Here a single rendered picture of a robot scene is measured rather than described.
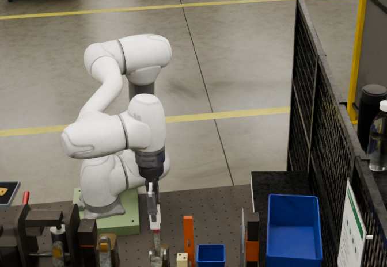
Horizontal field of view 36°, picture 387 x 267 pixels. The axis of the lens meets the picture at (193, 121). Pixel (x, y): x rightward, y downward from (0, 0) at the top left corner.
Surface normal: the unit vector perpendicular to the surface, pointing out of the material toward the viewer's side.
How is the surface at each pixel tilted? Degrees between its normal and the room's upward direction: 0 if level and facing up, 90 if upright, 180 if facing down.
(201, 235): 0
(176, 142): 0
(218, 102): 0
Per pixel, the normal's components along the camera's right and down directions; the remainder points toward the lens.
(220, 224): -0.04, -0.87
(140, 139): 0.31, 0.48
